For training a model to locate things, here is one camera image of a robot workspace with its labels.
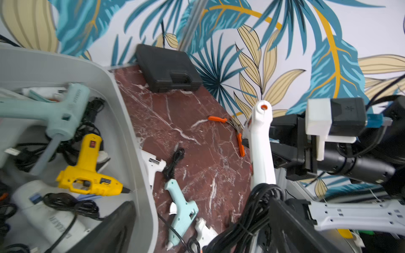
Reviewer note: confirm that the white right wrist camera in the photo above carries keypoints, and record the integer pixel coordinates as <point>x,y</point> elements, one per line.
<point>342,120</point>

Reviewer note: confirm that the white glue gun red switch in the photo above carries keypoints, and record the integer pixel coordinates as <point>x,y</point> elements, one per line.
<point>152,165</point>

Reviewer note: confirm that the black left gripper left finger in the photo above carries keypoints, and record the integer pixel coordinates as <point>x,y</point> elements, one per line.
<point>113,235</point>

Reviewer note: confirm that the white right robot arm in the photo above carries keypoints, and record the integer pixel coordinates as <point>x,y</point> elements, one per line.
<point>384,165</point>

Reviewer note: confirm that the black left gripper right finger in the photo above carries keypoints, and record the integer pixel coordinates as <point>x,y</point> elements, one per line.
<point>292,227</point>

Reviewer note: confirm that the small mint glue gun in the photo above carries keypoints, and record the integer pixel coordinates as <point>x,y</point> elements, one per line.
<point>186,210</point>

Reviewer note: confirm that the large mint green glue gun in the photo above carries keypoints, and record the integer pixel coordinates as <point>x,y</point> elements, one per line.
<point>62,118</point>

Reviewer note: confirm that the yellow glue gun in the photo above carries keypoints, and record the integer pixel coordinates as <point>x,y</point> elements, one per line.
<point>84,179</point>

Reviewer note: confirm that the right aluminium frame post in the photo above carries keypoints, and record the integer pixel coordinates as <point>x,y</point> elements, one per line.
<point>189,29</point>

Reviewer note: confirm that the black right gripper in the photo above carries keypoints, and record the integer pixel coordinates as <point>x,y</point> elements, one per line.
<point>290,148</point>

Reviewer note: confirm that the white glue gun long nozzle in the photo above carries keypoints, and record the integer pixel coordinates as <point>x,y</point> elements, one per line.
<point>256,132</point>

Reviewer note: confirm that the white glue gun orange trigger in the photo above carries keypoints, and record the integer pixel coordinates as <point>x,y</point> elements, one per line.
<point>205,235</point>

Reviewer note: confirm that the white blue-tip glue gun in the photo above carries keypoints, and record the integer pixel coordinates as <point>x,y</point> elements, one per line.
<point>49,222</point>

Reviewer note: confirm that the grey plastic storage box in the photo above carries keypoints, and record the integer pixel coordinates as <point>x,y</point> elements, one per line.
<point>21,68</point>

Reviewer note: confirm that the black tool case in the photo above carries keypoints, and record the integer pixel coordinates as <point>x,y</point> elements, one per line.
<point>165,70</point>

